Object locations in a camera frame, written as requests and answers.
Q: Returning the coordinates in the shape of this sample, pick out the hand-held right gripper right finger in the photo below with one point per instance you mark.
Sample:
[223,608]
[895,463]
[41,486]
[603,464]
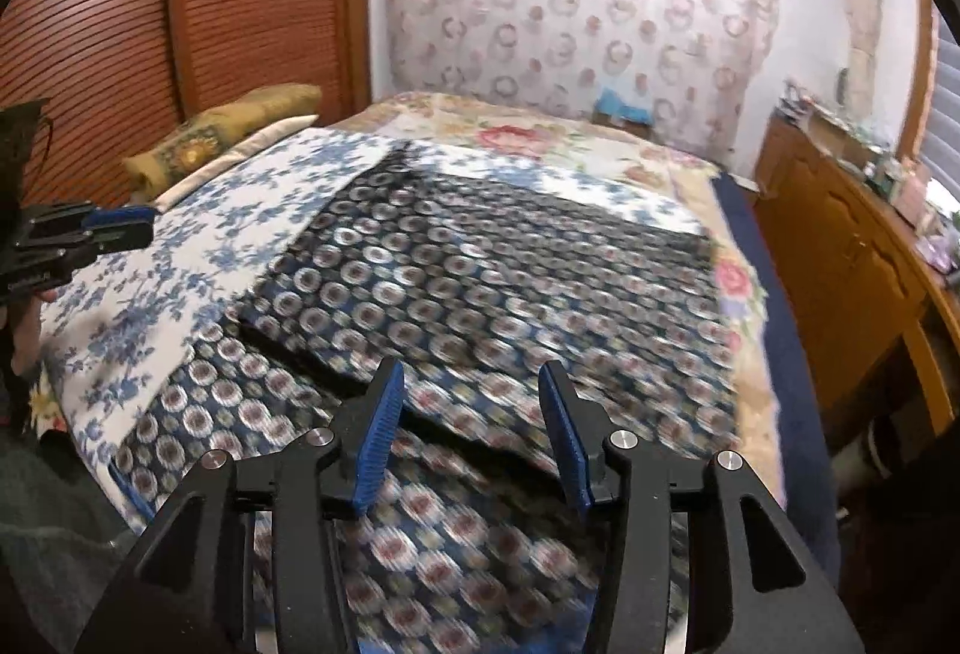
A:
[566,444]

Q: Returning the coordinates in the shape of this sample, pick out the white waste bin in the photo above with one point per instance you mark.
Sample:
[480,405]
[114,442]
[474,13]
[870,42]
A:
[862,451]

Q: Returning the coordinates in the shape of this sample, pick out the wooden louvred wardrobe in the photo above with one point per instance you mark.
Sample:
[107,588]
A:
[187,9]

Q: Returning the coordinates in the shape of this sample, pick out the window blind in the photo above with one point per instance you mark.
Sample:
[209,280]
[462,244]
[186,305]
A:
[943,114]

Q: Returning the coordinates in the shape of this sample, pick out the person's grey clothing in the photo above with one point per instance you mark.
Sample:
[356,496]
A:
[52,496]

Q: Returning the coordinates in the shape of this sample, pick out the white blue floral cloth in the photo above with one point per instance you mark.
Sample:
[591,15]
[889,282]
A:
[225,211]

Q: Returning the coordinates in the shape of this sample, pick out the gold embroidered cushion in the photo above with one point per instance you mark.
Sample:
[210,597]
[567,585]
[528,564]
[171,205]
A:
[217,125]

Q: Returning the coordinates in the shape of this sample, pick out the small cardboard box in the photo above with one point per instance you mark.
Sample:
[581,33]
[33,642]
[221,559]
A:
[622,127]

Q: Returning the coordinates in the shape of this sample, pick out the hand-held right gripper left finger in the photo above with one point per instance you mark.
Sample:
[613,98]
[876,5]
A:
[379,444]

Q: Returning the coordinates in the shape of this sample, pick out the person's left hand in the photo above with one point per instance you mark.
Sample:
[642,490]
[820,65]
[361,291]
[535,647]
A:
[26,343]

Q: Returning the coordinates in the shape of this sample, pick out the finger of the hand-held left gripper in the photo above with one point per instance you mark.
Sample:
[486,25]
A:
[120,217]
[112,240]

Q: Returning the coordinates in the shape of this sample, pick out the pink box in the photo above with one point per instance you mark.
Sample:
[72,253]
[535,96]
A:
[913,193]

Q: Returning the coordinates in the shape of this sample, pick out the purple plastic bag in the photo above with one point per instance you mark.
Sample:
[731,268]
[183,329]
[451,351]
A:
[941,250]

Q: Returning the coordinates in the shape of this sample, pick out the circle print curtain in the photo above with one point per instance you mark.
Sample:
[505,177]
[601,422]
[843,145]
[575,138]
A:
[570,9]

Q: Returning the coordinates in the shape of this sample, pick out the navy medallion print garment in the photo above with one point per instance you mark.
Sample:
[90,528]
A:
[450,294]

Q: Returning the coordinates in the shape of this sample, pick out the cream rose print blanket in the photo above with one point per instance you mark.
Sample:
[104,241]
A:
[525,136]

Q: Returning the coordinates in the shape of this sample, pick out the wooden sideboard cabinet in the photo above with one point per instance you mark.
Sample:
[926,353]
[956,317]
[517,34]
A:
[840,264]

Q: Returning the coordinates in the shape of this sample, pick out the navy bed sheet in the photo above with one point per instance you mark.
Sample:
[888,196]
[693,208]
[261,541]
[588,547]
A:
[795,361]

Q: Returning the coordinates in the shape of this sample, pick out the blue crumpled object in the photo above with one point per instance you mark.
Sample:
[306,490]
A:
[622,103]

